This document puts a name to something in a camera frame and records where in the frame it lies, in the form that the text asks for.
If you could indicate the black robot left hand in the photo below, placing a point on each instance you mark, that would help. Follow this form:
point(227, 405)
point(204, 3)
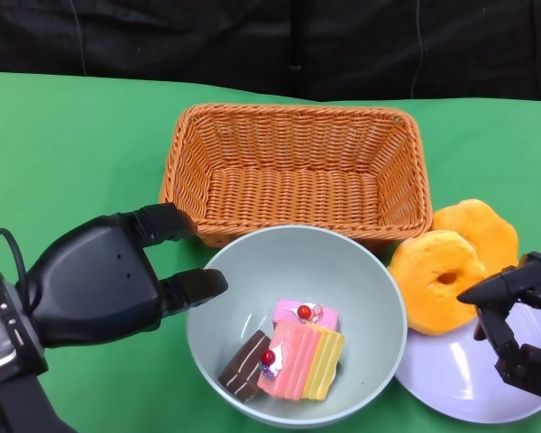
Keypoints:
point(94, 284)

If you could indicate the pink and yellow layered cake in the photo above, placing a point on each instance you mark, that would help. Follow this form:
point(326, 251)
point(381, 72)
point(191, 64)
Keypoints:
point(306, 361)

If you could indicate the small pink cherry cake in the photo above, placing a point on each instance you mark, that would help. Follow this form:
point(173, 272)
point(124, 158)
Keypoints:
point(329, 318)

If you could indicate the black curtain backdrop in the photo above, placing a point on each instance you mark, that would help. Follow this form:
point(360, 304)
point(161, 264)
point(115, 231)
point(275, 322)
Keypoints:
point(207, 40)

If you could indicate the long orange-white bread loaf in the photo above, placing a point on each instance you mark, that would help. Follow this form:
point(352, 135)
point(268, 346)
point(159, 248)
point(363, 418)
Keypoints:
point(424, 279)

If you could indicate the chocolate cake slice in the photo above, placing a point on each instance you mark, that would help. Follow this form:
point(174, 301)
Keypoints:
point(243, 367)

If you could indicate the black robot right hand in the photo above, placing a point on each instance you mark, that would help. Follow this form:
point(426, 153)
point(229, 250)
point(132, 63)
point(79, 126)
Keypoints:
point(527, 365)

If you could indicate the pale lavender plate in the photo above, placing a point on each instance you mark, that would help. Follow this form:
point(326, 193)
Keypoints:
point(446, 379)

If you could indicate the grey-green bowl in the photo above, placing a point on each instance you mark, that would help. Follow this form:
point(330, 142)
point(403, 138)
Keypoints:
point(297, 266)

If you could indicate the green tablecloth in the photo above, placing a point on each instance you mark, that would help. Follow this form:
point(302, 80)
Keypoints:
point(72, 158)

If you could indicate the orange wicker basket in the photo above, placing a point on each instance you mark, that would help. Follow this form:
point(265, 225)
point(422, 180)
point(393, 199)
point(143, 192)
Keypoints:
point(297, 189)

